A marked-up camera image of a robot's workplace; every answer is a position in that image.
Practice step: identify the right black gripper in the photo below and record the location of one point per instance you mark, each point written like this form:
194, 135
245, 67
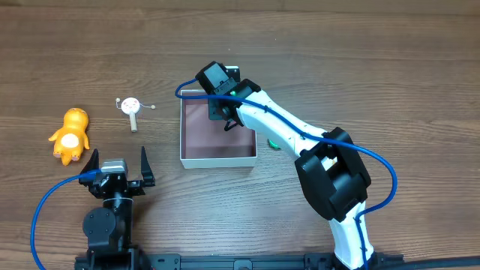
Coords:
218, 110

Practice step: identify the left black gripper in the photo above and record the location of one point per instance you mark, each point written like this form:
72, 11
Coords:
136, 184

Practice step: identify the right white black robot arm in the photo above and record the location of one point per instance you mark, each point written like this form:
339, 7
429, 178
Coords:
333, 177

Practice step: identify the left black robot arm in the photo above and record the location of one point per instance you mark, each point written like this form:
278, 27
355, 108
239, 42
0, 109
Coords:
109, 227

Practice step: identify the white cardboard box pink interior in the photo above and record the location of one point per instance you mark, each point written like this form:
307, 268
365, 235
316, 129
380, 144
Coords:
205, 144

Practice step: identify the orange plastic cat figure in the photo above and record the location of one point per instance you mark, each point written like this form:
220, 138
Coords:
71, 139

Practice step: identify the green round plastic toy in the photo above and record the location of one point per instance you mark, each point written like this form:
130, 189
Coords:
273, 145

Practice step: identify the white wooden rattle drum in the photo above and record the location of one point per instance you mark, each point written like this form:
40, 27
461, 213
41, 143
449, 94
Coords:
131, 106

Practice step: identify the black mounting rail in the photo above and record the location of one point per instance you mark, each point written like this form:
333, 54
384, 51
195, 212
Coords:
308, 261

